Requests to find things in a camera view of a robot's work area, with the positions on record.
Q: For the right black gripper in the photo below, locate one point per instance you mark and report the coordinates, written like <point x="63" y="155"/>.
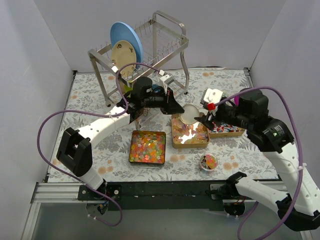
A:
<point x="213" y="118"/>

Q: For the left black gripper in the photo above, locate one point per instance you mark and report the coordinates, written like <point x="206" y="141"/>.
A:
<point x="167" y="100"/>

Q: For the gold jar lid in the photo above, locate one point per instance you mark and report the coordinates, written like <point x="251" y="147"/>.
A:
<point x="190" y="113"/>

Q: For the tin of lollipop candies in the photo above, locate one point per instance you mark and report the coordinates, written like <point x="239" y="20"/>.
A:
<point x="226" y="130"/>

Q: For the tin of popsicle candies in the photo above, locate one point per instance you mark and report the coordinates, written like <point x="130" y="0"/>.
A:
<point x="188" y="136"/>

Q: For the clear glass jar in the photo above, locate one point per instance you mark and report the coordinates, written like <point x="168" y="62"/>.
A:
<point x="208" y="162"/>

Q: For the tin of star candies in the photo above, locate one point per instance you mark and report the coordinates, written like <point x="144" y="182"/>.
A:
<point x="147" y="148"/>

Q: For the steel dish rack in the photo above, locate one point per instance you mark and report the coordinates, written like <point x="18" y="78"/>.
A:
<point x="156" y="42"/>

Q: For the magenta plastic scoop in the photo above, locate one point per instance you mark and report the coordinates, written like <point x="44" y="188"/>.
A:
<point x="236" y="100"/>

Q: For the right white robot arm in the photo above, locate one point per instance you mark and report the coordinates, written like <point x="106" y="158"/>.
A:
<point x="299" y="207"/>

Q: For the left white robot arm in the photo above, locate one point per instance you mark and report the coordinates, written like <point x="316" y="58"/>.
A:
<point x="76" y="145"/>

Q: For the floral table mat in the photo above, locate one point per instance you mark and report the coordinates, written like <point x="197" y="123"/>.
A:
<point x="111" y="156"/>

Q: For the lime green bowl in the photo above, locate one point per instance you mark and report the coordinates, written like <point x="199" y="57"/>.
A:
<point x="127" y="88"/>

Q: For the cream plate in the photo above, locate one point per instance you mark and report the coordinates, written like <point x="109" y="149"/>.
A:
<point x="123" y="53"/>

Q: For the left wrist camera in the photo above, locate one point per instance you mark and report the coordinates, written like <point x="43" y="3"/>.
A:
<point x="166" y="80"/>

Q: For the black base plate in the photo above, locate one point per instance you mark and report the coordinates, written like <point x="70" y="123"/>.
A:
<point x="170" y="195"/>

